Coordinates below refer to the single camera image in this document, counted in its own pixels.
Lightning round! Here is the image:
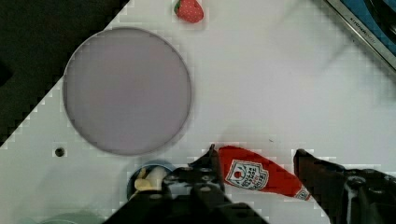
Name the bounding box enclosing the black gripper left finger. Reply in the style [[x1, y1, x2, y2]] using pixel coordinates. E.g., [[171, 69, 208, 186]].
[[163, 144, 224, 199]]

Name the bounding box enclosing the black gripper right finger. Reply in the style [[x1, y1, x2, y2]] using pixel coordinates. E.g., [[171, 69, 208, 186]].
[[293, 149, 396, 224]]

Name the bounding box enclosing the black toaster oven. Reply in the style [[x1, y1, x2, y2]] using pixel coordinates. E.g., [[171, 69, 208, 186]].
[[322, 0, 396, 71]]

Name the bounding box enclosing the red plush ketchup bottle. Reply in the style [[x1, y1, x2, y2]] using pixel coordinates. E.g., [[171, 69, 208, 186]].
[[218, 146, 310, 201]]

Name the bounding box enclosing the yellow plush banana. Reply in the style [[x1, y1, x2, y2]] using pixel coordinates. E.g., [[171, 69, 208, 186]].
[[134, 166, 167, 191]]

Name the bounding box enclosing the small blue bowl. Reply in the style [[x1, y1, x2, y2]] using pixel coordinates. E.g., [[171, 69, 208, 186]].
[[126, 160, 176, 200]]

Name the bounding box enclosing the round lilac plate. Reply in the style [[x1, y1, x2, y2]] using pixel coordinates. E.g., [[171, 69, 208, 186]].
[[63, 27, 192, 156]]

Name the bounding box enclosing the dark red plush strawberry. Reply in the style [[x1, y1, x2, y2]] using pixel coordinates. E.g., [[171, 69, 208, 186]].
[[174, 0, 205, 23]]

